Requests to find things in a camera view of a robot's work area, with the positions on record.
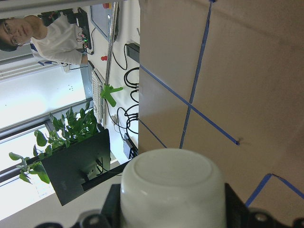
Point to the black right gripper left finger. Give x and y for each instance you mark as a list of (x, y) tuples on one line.
[(108, 217)]

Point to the black power adapter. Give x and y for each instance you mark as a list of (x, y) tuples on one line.
[(133, 51)]

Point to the person in white shirt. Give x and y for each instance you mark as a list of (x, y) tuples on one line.
[(59, 42)]

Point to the blue teach pendant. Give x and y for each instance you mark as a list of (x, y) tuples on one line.
[(101, 18)]

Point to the black monitor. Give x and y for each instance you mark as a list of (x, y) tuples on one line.
[(71, 167)]

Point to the green handled reacher grabber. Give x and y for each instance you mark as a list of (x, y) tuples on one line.
[(107, 90)]

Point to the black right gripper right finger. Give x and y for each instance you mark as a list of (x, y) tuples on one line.
[(239, 215)]

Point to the green potted plant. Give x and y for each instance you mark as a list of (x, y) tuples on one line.
[(69, 130)]

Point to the white keyboard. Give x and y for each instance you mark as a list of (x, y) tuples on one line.
[(98, 102)]

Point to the white cup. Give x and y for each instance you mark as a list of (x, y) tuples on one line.
[(172, 188)]

